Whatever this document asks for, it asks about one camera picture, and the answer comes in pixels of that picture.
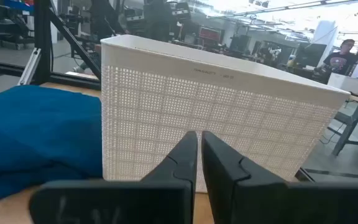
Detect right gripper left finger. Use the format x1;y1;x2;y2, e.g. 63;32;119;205
29;130;198;224

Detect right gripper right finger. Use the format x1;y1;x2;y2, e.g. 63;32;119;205
201;130;358;224

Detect blue cloth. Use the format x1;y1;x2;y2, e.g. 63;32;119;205
0;84;104;205

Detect white perforated plastic basket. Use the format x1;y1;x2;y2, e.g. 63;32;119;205
100;34;351;193

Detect wooden workbench grey legs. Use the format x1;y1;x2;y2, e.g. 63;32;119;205
327;94;358;160

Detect white box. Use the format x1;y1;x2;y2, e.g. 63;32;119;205
327;72;358;94

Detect black computer monitor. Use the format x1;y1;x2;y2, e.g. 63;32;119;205
293;42;328;68

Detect person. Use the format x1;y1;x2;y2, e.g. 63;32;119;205
317;39;358;85

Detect silver frame bracket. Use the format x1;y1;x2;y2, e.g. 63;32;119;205
17;47;42;86

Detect black aluminium rig frame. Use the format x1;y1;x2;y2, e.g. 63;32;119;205
0;0;102;91

